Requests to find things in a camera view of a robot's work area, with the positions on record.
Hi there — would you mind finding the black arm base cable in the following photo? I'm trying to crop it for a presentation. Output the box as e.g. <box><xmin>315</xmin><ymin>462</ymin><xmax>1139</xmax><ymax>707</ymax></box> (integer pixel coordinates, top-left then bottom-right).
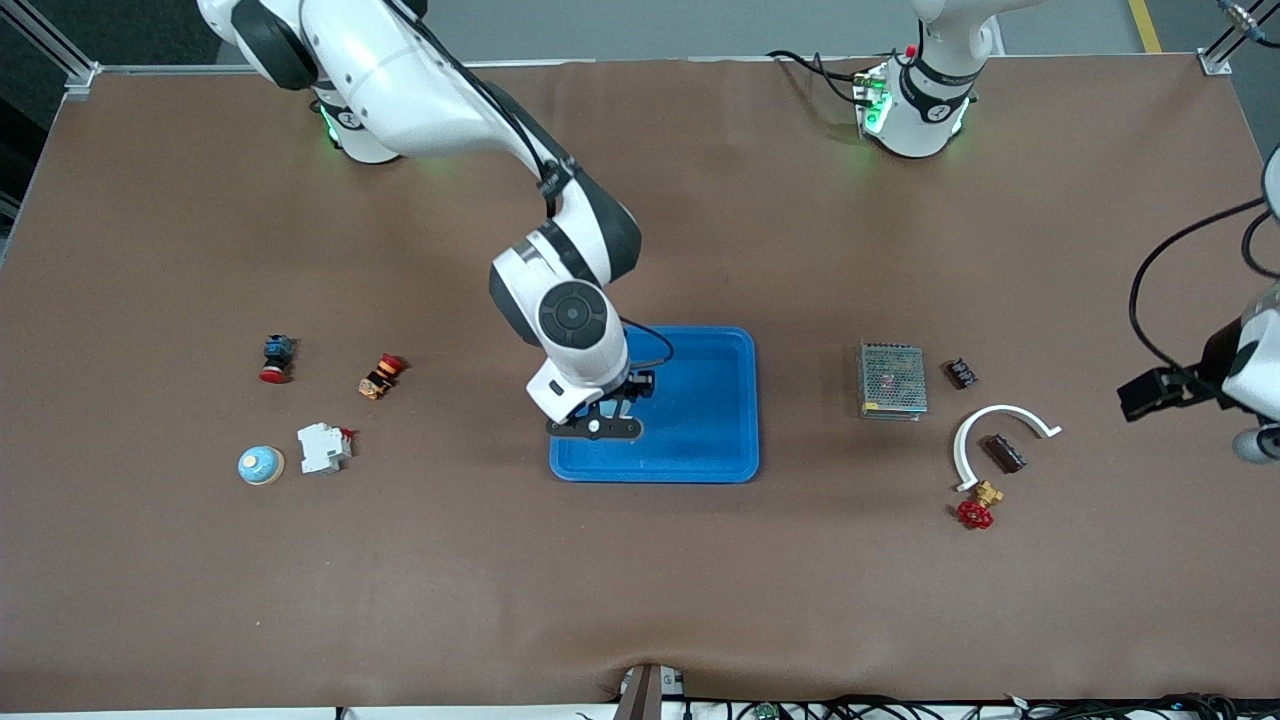
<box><xmin>768</xmin><ymin>48</ymin><xmax>873</xmax><ymax>106</ymax></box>

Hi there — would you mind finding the long black left arm cable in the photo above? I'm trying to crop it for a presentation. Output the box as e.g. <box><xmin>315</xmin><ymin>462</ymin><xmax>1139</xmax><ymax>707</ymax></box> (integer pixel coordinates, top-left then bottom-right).
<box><xmin>1128</xmin><ymin>197</ymin><xmax>1269</xmax><ymax>373</ymax></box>

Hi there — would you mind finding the blue plastic tray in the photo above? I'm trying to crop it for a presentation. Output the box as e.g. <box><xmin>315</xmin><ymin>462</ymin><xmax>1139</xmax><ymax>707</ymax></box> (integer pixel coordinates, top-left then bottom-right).
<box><xmin>548</xmin><ymin>325</ymin><xmax>761</xmax><ymax>485</ymax></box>

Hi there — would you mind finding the long brown capacitor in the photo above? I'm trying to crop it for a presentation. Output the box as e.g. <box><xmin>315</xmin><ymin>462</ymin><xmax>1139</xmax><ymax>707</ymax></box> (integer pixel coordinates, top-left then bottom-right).
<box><xmin>980</xmin><ymin>433</ymin><xmax>1029</xmax><ymax>474</ymax></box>

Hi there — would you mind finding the aluminium frame post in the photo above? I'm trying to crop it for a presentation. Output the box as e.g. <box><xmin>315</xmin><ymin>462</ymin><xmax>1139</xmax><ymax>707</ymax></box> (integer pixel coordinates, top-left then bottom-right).
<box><xmin>1200</xmin><ymin>0</ymin><xmax>1280</xmax><ymax>76</ymax></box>
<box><xmin>0</xmin><ymin>0</ymin><xmax>101</xmax><ymax>101</ymax></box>

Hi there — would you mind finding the orange black red-capped switch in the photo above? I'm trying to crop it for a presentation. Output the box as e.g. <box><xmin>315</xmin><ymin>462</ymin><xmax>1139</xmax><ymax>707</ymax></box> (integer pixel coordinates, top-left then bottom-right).
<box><xmin>357</xmin><ymin>353</ymin><xmax>408</xmax><ymax>401</ymax></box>

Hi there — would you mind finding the blue round knob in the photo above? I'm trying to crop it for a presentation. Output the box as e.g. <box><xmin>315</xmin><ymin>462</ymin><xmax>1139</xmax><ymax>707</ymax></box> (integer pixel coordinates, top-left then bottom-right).
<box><xmin>238</xmin><ymin>445</ymin><xmax>286</xmax><ymax>487</ymax></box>

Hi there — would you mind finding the brass valve red handwheel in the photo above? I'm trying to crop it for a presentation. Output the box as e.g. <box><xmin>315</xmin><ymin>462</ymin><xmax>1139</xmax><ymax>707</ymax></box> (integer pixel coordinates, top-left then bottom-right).
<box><xmin>956</xmin><ymin>480</ymin><xmax>1005</xmax><ymax>531</ymax></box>

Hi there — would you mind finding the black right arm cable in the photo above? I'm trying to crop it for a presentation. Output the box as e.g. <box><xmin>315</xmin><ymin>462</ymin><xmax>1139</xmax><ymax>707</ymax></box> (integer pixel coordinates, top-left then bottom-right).
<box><xmin>385</xmin><ymin>0</ymin><xmax>576</xmax><ymax>221</ymax></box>

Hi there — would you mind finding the perforated metal power supply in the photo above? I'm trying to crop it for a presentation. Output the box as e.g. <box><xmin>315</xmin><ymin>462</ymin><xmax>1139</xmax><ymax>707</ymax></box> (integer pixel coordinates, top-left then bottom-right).
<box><xmin>857</xmin><ymin>342</ymin><xmax>929</xmax><ymax>421</ymax></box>

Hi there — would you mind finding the red emergency stop button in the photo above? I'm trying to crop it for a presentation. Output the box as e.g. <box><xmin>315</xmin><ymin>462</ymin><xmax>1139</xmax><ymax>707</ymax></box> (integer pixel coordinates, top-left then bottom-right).
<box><xmin>260</xmin><ymin>335</ymin><xmax>298</xmax><ymax>385</ymax></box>

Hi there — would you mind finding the white circuit breaker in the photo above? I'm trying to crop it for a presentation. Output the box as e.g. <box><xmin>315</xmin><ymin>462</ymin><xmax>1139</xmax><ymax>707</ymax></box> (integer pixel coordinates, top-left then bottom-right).
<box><xmin>297</xmin><ymin>423</ymin><xmax>354</xmax><ymax>475</ymax></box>

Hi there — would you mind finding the short black left arm cable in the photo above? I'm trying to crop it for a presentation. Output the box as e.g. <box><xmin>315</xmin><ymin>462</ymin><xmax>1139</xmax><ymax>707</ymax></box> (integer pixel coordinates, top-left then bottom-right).
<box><xmin>1242</xmin><ymin>210</ymin><xmax>1280</xmax><ymax>281</ymax></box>

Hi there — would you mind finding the brown table cover sheet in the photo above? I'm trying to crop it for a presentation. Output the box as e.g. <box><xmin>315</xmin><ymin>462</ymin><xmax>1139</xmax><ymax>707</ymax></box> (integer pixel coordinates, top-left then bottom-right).
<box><xmin>0</xmin><ymin>55</ymin><xmax>1280</xmax><ymax>713</ymax></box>

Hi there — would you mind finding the white semicircular plastic bracket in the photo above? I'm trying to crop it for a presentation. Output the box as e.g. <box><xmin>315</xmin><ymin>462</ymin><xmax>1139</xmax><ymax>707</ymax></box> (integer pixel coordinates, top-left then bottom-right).
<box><xmin>952</xmin><ymin>404</ymin><xmax>1063</xmax><ymax>493</ymax></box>

